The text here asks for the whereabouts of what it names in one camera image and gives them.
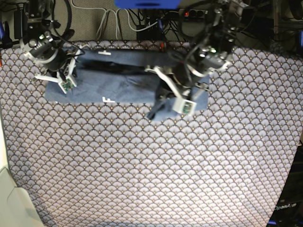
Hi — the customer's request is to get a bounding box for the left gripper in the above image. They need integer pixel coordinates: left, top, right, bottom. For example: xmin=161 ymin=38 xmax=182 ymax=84
xmin=146 ymin=46 xmax=232 ymax=120

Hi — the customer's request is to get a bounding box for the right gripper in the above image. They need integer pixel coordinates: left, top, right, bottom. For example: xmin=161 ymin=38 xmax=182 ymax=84
xmin=23 ymin=35 xmax=67 ymax=71

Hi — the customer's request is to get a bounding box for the blue T-shirt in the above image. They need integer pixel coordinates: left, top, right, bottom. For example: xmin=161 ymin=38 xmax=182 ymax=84
xmin=44 ymin=48 xmax=210 ymax=122

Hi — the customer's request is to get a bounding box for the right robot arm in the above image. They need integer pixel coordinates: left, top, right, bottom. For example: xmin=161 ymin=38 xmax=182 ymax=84
xmin=20 ymin=0 xmax=74 ymax=73

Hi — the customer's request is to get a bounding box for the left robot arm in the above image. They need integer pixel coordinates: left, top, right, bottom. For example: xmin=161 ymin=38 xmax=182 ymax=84
xmin=145 ymin=0 xmax=249 ymax=121

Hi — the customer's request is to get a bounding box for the black power adapter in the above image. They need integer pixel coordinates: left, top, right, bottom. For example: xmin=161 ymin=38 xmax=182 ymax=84
xmin=14 ymin=9 xmax=23 ymax=39

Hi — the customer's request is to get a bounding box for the red and black clamp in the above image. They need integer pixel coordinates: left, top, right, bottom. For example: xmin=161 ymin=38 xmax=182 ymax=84
xmin=160 ymin=42 xmax=169 ymax=52

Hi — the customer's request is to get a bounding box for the black power strip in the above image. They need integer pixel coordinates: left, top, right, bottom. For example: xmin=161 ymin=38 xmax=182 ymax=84
xmin=184 ymin=9 xmax=208 ymax=19

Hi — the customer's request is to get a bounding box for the blue box at top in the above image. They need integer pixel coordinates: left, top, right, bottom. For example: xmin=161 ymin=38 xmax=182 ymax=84
xmin=115 ymin=0 xmax=181 ymax=9

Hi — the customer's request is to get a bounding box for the fan-patterned tablecloth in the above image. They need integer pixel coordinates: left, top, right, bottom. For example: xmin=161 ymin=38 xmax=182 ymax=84
xmin=0 ymin=48 xmax=303 ymax=227

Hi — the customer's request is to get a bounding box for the black OpenArm base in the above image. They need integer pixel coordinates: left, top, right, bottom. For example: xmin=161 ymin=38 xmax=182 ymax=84
xmin=267 ymin=141 xmax=303 ymax=227

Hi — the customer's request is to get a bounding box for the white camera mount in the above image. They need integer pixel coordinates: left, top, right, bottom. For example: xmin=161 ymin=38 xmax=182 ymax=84
xmin=34 ymin=46 xmax=84 ymax=94
xmin=144 ymin=65 xmax=209 ymax=115

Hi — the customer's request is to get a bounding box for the white cable bundle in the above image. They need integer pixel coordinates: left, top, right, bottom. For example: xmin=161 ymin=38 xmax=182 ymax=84
xmin=71 ymin=0 xmax=159 ymax=40

